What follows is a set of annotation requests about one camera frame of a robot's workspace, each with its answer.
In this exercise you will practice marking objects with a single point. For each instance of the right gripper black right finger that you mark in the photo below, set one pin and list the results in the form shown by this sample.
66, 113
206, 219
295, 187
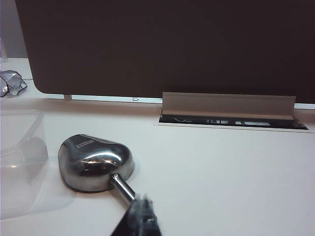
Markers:
150, 218

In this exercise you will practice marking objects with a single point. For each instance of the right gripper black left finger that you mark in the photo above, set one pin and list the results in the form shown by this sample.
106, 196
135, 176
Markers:
125, 223

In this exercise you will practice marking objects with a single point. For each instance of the transparent plastic container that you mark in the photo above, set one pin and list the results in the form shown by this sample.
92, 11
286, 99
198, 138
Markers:
14, 137

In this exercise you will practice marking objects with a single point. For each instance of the brown desk partition wide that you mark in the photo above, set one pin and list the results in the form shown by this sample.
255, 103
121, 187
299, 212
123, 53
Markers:
172, 49

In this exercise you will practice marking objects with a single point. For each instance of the crumpled shiny plastic wrapper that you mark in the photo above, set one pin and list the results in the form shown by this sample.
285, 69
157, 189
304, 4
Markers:
11, 82

